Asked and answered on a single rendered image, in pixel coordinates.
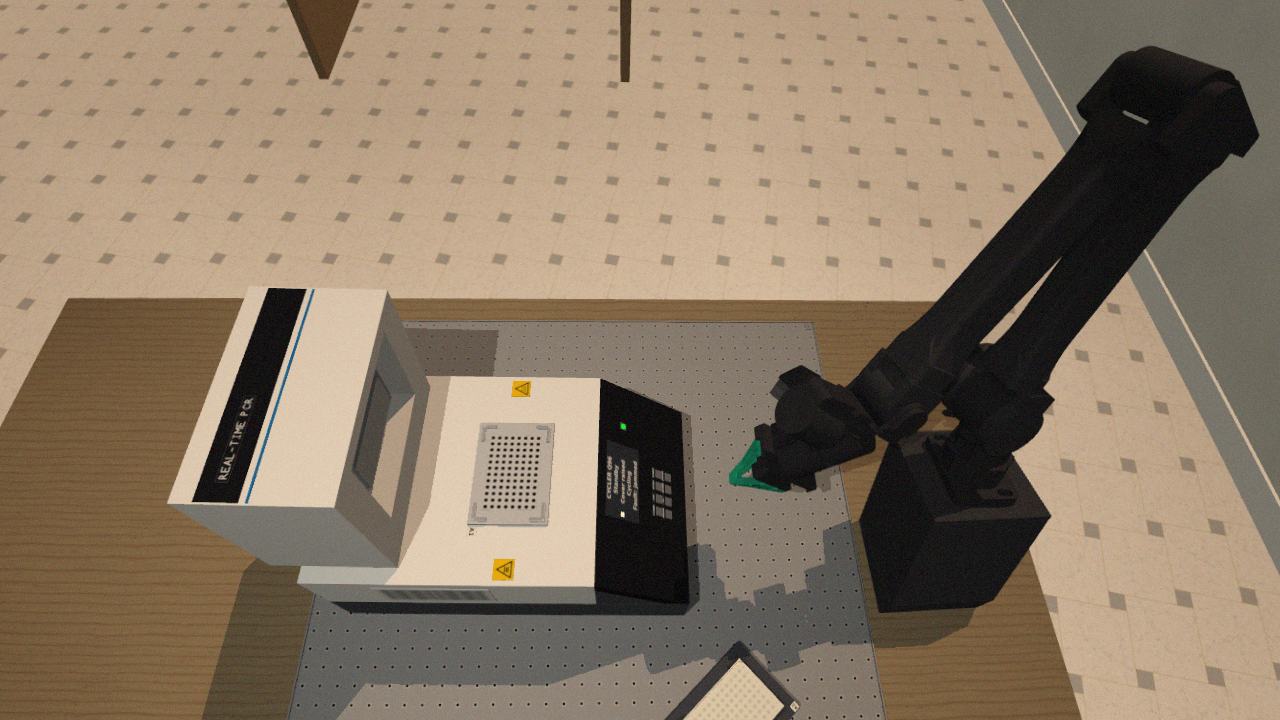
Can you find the white thermal cycler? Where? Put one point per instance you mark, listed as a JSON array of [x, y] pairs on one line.
[[488, 496]]

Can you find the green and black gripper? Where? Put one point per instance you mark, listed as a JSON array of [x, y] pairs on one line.
[[777, 468]]

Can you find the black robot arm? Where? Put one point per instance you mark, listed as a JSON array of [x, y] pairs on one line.
[[1191, 103]]

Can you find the white well plate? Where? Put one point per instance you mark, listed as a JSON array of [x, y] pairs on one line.
[[738, 695]]

